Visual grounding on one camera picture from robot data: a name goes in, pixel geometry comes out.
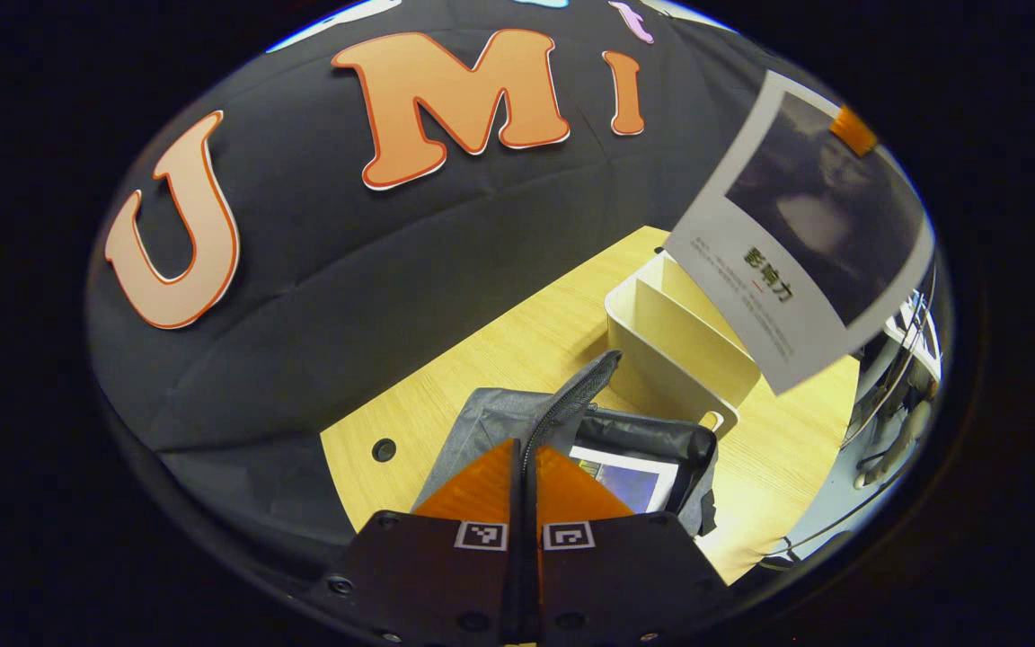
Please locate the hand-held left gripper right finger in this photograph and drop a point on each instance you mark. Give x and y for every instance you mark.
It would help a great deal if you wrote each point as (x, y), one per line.
(616, 575)

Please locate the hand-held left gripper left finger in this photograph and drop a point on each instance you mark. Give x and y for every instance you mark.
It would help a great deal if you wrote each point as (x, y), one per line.
(428, 575)

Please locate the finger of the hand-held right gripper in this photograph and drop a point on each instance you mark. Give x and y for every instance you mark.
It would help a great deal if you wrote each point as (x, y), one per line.
(853, 132)

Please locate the blue book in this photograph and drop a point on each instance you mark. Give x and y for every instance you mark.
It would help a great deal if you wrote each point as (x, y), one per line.
(625, 481)

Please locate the grey schoolbag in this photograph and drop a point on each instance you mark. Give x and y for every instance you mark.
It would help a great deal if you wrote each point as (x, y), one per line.
(490, 422)

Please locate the grey portrait cover book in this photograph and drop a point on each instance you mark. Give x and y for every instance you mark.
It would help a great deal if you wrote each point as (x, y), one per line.
(751, 270)

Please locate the white bookshelf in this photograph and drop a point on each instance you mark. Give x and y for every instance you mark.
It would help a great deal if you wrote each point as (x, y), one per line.
(670, 350)

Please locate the white device stand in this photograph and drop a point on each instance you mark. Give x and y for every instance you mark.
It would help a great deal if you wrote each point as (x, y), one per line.
(917, 328)

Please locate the black backdrop cloth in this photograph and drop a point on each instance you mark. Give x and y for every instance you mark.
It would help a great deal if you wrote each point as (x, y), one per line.
(302, 270)

